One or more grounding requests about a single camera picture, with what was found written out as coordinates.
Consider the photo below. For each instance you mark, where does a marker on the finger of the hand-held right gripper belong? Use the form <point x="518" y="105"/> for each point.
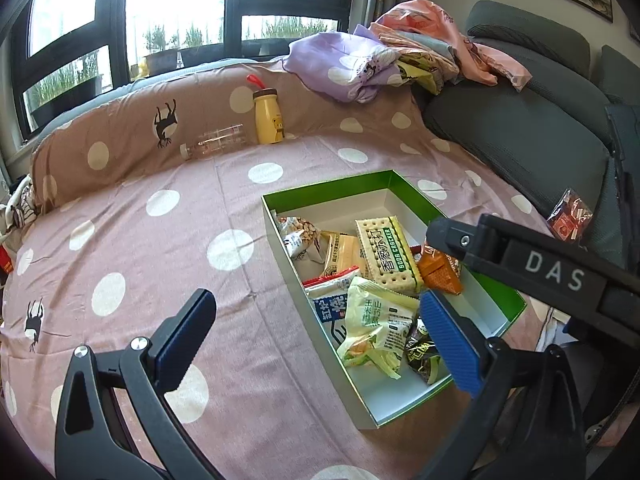
<point x="450" y="237"/>

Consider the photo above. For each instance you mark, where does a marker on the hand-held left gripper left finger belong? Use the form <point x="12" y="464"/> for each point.
<point x="185" y="340"/>

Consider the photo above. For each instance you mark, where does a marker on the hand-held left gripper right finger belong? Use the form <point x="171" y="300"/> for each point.
<point x="450" y="345"/>

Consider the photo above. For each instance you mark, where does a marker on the gold dark snack packet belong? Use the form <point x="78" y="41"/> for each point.
<point x="422" y="355"/>

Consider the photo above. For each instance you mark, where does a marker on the orange snack packet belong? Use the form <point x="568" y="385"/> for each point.
<point x="440" y="275"/>

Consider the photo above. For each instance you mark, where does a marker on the green white cracker packet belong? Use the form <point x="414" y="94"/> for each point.
<point x="385" y="255"/>

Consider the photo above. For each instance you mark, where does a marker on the pale green snack packet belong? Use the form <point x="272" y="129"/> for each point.
<point x="375" y="325"/>

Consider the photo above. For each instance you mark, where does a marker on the yellow snack packet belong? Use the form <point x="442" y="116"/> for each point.
<point x="340" y="257"/>

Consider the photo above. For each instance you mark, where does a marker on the green cardboard box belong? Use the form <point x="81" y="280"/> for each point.
<point x="340" y="202"/>

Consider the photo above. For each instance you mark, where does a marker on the white blue red-edged snack packet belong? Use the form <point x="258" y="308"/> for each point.
<point x="330" y="305"/>

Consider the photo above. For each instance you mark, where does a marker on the white grain snack packet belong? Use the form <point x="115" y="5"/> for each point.
<point x="297" y="240"/>

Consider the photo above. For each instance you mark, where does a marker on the person's right forearm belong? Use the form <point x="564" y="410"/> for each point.
<point x="612" y="437"/>

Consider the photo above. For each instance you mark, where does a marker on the red snack packet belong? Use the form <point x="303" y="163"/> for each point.
<point x="567" y="220"/>

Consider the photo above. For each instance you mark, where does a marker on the pink polka-dot bed sheet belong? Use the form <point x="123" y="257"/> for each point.
<point x="165" y="260"/>

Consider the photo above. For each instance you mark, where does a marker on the grey sofa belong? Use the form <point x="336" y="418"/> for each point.
<point x="510" y="135"/>

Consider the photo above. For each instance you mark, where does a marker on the yellow printed cloth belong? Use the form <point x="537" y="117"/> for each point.
<point x="420" y="72"/>

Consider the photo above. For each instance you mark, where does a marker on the grey folded cloth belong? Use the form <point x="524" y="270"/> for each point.
<point x="435" y="52"/>

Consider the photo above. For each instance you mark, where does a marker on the red object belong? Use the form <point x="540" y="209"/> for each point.
<point x="5" y="260"/>

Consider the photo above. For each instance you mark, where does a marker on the clear plastic bottle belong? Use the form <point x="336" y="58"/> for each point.
<point x="215" y="141"/>

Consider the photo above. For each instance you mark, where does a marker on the white patterned cloth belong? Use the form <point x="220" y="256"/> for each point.
<point x="17" y="210"/>

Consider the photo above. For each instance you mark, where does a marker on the pink printed cloth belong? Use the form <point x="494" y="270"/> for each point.
<point x="420" y="20"/>

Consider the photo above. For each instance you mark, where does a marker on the purple polka-dot cloth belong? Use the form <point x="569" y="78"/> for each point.
<point x="325" y="55"/>

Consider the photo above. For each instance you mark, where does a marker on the brown polka-dot bolster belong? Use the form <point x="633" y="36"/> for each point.
<point x="120" y="125"/>

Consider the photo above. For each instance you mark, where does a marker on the dark planter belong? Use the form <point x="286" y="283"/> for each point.
<point x="220" y="55"/>
<point x="162" y="59"/>
<point x="65" y="97"/>

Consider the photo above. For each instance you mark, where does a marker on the black framed window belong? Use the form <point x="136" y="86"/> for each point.
<point x="115" y="20"/>

